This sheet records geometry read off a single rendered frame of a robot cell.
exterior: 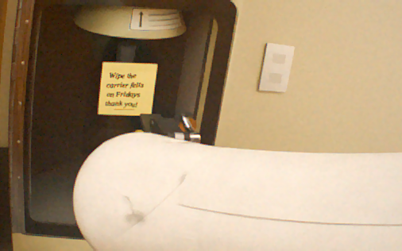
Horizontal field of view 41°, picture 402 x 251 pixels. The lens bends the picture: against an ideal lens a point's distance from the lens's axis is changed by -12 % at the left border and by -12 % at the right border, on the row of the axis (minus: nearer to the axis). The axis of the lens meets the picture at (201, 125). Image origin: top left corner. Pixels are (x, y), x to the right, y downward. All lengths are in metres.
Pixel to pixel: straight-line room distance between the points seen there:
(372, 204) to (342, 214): 0.02
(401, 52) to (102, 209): 1.21
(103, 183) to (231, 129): 1.00
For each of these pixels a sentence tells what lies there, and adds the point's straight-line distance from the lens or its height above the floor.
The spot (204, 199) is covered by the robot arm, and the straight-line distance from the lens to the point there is 0.34.
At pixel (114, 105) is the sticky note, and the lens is 0.82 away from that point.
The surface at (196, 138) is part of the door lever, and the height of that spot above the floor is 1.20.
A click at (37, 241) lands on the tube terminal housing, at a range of 0.95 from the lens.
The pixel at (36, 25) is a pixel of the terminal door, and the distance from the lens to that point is 0.78.
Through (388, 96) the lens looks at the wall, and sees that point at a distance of 1.54.
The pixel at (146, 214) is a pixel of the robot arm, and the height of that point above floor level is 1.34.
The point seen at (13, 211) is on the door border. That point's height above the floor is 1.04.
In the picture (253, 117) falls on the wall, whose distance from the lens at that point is 1.39.
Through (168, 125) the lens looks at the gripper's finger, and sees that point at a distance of 0.72.
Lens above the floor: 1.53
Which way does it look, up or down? 23 degrees down
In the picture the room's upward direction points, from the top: 10 degrees clockwise
